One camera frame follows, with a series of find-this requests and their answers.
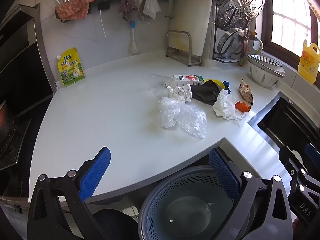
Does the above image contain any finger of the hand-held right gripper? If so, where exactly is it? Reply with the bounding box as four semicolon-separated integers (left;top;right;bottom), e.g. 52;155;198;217
278;146;320;200
304;142;320;170

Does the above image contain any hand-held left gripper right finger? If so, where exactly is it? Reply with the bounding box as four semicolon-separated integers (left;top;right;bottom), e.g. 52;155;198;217
209;147;294;240

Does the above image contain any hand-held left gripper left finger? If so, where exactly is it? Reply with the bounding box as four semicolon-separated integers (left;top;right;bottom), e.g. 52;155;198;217
27;146;112;240

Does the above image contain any clear plastic bag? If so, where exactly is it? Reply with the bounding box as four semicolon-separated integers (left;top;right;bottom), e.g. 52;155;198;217
158;97;208;140

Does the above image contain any orange peel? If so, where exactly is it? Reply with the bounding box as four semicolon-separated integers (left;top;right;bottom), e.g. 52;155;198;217
235;101;251;113

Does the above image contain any grey perforated trash basket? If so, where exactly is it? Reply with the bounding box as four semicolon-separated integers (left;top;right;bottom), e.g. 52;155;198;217
138;165;255;240

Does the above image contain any brown printed wrapper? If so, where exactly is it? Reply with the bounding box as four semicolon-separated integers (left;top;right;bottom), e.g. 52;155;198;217
238;79;254;105

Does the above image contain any black cloth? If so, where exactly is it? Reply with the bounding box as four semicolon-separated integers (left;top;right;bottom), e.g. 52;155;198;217
191;81;224;106

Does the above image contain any checked paper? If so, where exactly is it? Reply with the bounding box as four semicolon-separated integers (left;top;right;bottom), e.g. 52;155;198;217
167;84;192;104

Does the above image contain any steel kitchen sink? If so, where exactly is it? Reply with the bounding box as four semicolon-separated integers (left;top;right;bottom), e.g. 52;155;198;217
247;91;320;153

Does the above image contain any white slotted colander bowl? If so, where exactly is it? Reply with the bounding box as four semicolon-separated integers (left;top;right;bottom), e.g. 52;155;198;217
249;65;285;88

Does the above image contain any black gas stove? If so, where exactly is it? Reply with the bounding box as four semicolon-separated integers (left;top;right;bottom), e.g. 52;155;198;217
0;100;32;171

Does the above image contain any yellow oil bottle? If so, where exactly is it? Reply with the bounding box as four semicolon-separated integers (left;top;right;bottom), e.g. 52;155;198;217
297;39;320;84

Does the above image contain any white green juice carton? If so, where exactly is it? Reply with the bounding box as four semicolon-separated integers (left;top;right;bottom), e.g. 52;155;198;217
173;74;206;87

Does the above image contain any patterned ceramic bowl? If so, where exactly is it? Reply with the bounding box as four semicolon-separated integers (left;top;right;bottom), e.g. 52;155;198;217
247;54;286;77

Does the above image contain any yellow spouted seasoning pouch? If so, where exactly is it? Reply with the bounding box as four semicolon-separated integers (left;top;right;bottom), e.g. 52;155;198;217
57;47;86;87

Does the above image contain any clear plastic cup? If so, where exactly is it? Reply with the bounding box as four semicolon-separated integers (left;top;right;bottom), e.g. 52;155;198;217
149;74;175;93

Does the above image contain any gas pipe valve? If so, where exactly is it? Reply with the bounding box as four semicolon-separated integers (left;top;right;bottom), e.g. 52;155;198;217
246;31;264;54

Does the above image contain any steel cutting board stand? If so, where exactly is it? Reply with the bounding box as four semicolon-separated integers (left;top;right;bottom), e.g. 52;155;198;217
165;30;203;67

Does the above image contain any glass pot lid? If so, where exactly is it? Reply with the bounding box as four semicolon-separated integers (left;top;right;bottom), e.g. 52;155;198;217
217;27;250;59

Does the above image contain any blue white bottle brush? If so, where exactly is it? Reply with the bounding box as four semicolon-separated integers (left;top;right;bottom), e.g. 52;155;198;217
128;20;138;53

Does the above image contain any window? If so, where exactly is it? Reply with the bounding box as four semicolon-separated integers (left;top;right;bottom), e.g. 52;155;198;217
260;0;320;60

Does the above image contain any perforated steel steamer plate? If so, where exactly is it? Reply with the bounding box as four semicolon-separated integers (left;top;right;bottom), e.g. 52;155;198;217
216;0;265;32

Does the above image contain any white cutting board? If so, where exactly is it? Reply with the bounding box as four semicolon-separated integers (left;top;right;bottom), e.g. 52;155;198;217
169;0;213;58

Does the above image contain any pink dish cloth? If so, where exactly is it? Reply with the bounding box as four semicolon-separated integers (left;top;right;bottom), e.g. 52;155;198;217
55;0;96;23

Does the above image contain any purple grey rag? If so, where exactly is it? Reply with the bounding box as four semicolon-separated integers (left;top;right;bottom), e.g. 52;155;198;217
118;0;142;22

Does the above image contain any white peeler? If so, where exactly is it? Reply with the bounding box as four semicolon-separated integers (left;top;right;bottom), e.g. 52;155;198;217
164;0;175;19

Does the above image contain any white rag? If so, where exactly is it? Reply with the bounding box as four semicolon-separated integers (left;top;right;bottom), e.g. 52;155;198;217
142;0;162;21

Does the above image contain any black wire lid rack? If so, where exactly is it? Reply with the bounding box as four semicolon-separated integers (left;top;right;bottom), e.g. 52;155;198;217
211;0;250;63

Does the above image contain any white cable tie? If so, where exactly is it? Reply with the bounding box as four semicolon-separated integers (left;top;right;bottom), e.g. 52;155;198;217
99;10;107;37

